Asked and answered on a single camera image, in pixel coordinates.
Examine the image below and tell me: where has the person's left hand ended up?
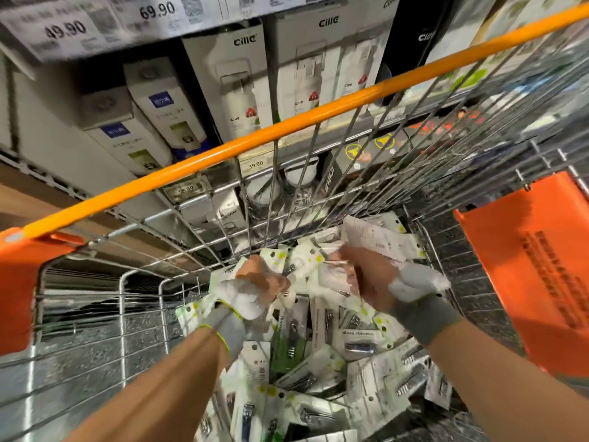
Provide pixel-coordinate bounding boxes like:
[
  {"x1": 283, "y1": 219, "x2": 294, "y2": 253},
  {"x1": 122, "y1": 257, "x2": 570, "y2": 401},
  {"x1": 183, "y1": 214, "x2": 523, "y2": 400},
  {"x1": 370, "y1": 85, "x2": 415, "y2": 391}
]
[{"x1": 234, "y1": 255, "x2": 292, "y2": 306}]

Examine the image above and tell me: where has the person's right hand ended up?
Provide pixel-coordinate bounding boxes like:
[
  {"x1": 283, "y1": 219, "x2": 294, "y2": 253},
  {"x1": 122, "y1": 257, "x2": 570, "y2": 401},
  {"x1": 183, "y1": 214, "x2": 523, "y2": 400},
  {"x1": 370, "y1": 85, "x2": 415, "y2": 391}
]
[{"x1": 336, "y1": 244, "x2": 406, "y2": 315}]

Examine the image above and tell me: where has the pile of packets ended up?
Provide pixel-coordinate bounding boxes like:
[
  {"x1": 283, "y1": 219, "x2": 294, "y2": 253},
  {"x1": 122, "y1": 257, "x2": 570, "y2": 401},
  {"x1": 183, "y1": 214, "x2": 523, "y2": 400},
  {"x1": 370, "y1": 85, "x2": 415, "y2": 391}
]
[{"x1": 177, "y1": 213, "x2": 454, "y2": 442}]

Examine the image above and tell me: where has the orange wire shopping cart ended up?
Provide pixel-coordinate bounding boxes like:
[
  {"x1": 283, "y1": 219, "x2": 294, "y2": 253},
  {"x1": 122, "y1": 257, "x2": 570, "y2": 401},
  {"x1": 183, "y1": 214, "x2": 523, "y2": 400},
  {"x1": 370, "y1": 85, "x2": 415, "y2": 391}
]
[{"x1": 0, "y1": 4, "x2": 589, "y2": 442}]

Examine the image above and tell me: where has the person's left forearm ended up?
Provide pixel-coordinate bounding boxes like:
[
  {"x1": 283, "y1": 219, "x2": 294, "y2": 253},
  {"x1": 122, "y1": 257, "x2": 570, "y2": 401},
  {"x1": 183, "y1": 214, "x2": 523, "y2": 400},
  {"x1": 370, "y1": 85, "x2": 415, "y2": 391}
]
[{"x1": 64, "y1": 327, "x2": 231, "y2": 442}]

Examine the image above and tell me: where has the person's right forearm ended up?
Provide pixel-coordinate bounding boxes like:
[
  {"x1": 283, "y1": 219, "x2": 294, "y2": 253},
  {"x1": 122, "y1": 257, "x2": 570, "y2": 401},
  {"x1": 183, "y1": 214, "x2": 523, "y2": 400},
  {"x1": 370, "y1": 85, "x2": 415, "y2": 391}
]
[{"x1": 428, "y1": 317, "x2": 589, "y2": 442}]

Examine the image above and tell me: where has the small white product box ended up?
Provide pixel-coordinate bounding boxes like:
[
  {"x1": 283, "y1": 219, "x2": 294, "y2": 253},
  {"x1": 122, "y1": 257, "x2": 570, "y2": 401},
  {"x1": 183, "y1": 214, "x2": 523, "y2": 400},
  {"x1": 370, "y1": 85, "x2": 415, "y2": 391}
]
[{"x1": 182, "y1": 23, "x2": 275, "y2": 148}]

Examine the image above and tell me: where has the large white product box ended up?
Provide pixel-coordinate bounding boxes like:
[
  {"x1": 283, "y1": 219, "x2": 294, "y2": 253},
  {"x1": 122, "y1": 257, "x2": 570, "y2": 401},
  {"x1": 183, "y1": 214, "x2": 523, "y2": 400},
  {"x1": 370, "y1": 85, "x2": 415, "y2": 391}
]
[{"x1": 271, "y1": 0, "x2": 401, "y2": 120}]

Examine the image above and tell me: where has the grey kitchenware shelf unit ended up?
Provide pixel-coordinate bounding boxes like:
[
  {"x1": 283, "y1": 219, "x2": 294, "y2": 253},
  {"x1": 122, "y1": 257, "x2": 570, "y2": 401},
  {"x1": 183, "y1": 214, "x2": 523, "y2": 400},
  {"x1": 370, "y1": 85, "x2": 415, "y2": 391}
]
[{"x1": 0, "y1": 0, "x2": 589, "y2": 263}]

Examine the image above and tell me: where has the grey wrist tracker band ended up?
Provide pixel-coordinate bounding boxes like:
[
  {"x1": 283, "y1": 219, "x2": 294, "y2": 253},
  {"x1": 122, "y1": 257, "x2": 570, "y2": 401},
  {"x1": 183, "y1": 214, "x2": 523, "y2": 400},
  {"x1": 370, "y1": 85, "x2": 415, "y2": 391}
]
[
  {"x1": 198, "y1": 277, "x2": 270, "y2": 357},
  {"x1": 387, "y1": 262, "x2": 463, "y2": 348}
]

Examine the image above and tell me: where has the wooden post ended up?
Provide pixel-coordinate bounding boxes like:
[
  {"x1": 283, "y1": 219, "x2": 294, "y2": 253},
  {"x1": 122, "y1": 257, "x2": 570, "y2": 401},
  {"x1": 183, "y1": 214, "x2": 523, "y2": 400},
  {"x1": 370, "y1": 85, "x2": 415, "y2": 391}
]
[{"x1": 0, "y1": 161, "x2": 208, "y2": 277}]

